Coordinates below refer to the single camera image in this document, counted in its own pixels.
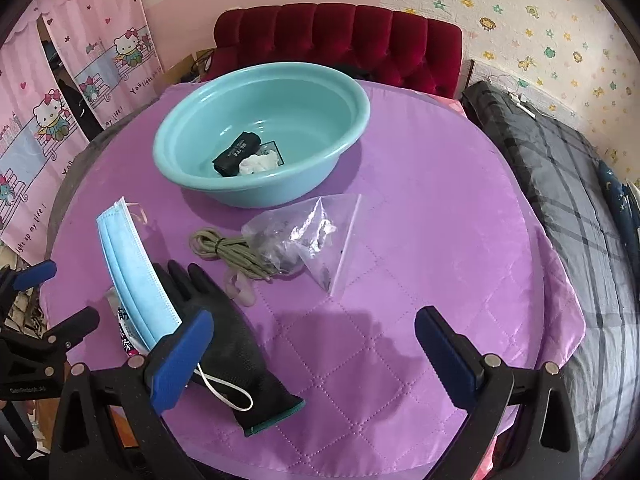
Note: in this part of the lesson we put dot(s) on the white crumpled tissue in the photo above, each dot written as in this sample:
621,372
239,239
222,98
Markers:
255,164

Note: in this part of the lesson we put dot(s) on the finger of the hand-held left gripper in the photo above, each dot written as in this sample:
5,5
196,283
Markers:
35,273
75,325

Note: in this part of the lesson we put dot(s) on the grey plaid blanket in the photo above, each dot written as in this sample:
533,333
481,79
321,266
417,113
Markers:
565,200

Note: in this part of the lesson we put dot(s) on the clear plastic zip bag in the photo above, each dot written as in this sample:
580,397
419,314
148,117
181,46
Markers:
300,230

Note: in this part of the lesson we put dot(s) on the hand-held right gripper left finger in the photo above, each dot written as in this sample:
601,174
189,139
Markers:
185,360

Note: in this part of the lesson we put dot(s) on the translucent pink clip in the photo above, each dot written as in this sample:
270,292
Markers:
245,295

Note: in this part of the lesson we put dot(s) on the black work glove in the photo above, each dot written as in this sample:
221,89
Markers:
235,340

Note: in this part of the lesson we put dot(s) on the teal plastic basin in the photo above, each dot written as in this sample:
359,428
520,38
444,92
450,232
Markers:
200,110

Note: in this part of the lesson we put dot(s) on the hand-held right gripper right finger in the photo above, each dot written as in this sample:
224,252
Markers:
445,355

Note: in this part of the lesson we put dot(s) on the red tufted velvet sofa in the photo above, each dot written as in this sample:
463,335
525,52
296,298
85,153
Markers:
350,30

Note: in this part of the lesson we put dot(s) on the white printed packet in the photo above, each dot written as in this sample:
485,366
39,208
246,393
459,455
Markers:
125,325

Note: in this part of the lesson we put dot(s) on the dark blue star pillow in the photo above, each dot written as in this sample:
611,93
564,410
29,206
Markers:
617,205

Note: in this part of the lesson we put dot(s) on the black rolled cloth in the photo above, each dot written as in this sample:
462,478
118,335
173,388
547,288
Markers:
235,152

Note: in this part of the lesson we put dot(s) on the blue face mask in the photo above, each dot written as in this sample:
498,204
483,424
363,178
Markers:
130,265

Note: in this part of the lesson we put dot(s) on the pink cartoon curtain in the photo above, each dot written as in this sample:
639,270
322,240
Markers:
30,135
100,20

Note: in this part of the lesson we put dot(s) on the small clear packet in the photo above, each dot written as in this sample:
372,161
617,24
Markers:
273,145

